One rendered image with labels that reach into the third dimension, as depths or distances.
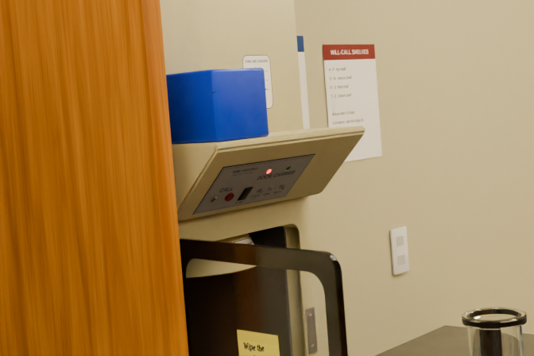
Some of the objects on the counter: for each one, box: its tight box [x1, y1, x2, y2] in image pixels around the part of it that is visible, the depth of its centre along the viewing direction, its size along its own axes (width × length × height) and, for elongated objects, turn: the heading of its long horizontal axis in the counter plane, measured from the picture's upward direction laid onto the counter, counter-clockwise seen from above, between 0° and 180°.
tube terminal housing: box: [159, 0, 313, 250], centre depth 150 cm, size 25×32×77 cm
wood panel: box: [0, 0, 189, 356], centre depth 133 cm, size 49×3×140 cm
